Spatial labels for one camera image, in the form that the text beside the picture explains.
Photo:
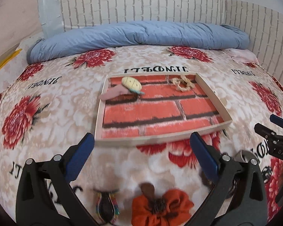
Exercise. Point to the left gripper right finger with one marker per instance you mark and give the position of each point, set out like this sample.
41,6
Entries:
237,196

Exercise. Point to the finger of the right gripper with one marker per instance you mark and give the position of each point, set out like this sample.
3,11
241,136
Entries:
276,120
267,133

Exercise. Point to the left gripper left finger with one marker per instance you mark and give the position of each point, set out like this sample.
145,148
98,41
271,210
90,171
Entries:
34,206

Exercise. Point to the rainbow black claw clip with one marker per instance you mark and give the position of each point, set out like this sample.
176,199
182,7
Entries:
106,206

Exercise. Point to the orange scrunchie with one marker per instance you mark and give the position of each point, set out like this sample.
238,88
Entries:
172,209

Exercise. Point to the cream and pink hair clip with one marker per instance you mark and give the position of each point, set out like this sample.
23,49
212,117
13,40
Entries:
128,85

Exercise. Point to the yellow strip at bedside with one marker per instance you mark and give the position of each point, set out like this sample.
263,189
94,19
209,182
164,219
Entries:
7,59

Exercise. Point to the blue folded quilt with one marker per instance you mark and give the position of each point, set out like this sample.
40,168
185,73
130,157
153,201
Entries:
198,35

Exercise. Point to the translucent plastic sheet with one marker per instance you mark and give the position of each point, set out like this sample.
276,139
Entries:
50,17

